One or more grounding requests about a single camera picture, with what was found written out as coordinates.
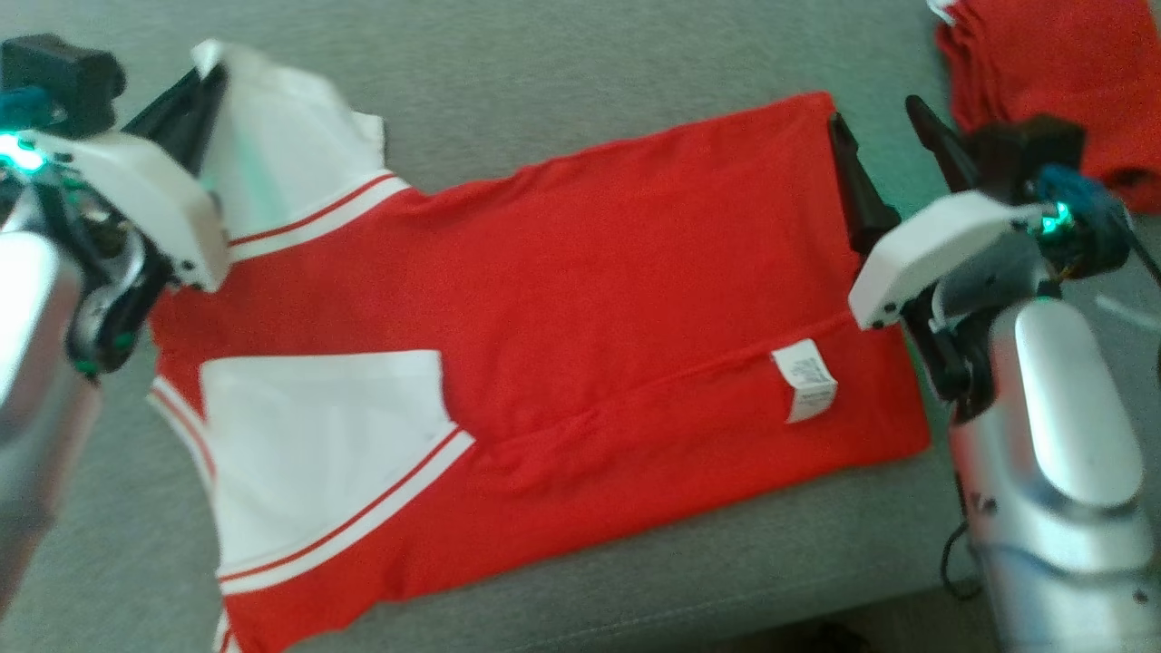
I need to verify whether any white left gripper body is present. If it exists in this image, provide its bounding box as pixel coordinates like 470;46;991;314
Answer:
25;129;230;294

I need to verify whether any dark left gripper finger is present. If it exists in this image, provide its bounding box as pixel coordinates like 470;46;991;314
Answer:
148;63;229;176
121;69;208;143

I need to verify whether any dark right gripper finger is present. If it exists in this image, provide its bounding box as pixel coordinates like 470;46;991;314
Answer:
827;111;902;258
904;94;982;194

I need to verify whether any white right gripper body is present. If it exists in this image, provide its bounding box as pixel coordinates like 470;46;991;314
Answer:
848;192;1059;332

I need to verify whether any red and white jersey shirt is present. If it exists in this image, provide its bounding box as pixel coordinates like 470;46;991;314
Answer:
145;38;934;653

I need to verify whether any red garment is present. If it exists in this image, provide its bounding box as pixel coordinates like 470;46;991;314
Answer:
929;0;1161;216

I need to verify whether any large grey sofa seat cushion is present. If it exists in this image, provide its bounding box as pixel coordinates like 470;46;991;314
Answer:
0;0;1161;653

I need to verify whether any thin black cable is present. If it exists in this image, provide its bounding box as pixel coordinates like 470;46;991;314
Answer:
938;470;986;601
1120;210;1161;284

